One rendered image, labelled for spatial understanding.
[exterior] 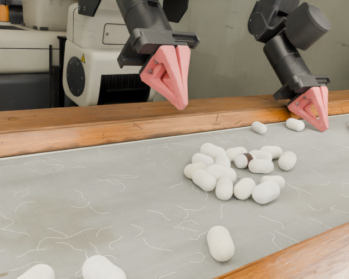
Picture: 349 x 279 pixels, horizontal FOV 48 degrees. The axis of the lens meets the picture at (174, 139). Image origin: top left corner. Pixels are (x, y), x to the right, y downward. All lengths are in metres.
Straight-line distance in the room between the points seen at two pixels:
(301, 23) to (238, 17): 2.01
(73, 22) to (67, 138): 0.57
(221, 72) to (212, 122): 2.20
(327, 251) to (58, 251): 0.21
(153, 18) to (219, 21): 2.35
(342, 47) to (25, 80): 1.68
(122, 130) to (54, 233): 0.25
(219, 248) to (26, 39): 1.00
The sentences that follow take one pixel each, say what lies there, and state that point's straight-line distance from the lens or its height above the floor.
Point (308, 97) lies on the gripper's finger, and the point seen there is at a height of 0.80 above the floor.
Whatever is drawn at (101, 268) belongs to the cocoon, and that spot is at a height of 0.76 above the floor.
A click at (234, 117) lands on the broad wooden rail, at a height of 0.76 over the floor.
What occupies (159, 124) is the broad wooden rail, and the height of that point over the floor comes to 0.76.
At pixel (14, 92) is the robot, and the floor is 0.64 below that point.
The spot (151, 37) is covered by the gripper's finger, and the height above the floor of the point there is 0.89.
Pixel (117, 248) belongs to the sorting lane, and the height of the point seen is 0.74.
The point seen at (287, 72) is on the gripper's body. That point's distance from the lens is 0.78.
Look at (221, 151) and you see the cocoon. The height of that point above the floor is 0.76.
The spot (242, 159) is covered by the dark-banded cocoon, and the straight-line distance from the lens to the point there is 0.51.
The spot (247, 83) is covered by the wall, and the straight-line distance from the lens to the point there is 2.70.
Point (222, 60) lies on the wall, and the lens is 2.85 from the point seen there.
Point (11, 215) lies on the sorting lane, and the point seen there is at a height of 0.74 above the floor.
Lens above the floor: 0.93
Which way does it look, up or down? 19 degrees down
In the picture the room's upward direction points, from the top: 7 degrees clockwise
